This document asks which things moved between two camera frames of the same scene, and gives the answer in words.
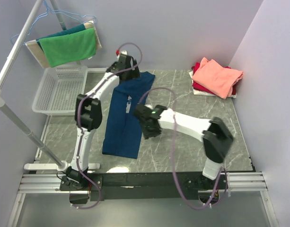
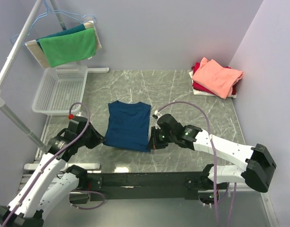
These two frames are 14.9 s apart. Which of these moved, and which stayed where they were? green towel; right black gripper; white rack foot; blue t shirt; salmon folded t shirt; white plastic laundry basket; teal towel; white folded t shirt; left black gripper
Moved: left black gripper; right black gripper; blue t shirt
Stayed: white rack foot; white folded t shirt; salmon folded t shirt; green towel; white plastic laundry basket; teal towel
